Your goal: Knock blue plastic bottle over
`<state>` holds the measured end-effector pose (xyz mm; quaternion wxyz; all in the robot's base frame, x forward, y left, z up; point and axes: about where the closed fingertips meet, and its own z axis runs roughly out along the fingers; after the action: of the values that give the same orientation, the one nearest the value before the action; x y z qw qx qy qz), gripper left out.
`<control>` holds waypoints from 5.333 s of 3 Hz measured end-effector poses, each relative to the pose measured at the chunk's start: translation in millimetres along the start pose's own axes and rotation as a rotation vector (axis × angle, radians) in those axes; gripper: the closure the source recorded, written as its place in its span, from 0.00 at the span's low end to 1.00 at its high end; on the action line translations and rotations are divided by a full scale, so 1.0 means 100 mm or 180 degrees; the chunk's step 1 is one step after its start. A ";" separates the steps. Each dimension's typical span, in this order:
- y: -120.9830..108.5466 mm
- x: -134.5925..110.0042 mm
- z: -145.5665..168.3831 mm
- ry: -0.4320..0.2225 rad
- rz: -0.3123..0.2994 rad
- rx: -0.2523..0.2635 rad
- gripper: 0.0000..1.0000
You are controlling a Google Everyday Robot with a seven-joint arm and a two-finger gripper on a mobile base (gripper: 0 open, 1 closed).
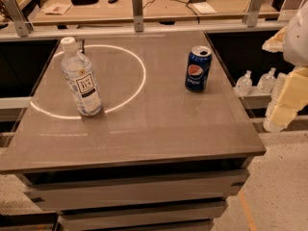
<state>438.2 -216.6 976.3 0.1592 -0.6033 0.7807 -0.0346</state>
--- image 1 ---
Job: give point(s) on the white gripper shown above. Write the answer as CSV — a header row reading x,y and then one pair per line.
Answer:
x,y
297,38

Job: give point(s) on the clear plastic water bottle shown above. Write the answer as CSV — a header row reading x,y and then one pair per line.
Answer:
x,y
78,72

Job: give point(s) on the clear sanitizer bottle right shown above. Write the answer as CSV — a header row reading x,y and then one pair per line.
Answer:
x,y
266,82

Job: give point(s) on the clear sanitizer bottle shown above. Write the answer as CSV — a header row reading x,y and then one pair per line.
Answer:
x,y
243,84
266,82

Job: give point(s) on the clear sanitizer bottle left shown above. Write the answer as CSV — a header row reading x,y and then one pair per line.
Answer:
x,y
243,84

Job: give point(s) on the blue Pepsi can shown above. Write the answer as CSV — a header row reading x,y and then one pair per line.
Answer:
x,y
199,62

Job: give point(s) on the white paper sheet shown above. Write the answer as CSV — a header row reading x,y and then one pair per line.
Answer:
x,y
204,8

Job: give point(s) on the small black remote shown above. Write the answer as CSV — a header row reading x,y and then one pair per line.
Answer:
x,y
112,1

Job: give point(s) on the black object on desk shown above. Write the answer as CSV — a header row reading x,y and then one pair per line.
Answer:
x,y
83,2

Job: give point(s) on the small dark snack packet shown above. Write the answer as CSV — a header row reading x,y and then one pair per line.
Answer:
x,y
81,47

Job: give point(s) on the grey drawer cabinet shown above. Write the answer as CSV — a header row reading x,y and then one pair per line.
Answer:
x,y
173,196

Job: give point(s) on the brown paper envelope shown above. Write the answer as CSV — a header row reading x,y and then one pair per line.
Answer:
x,y
57,8

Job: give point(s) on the right metal bracket post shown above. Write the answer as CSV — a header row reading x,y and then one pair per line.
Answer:
x,y
252,13

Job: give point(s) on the metal bracket post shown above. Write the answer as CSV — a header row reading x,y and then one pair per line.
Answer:
x,y
252,13
137,15
22,26

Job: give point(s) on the middle metal bracket post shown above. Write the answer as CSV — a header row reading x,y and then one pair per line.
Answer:
x,y
137,15

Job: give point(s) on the left metal bracket post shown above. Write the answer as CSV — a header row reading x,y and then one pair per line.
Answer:
x,y
22,26

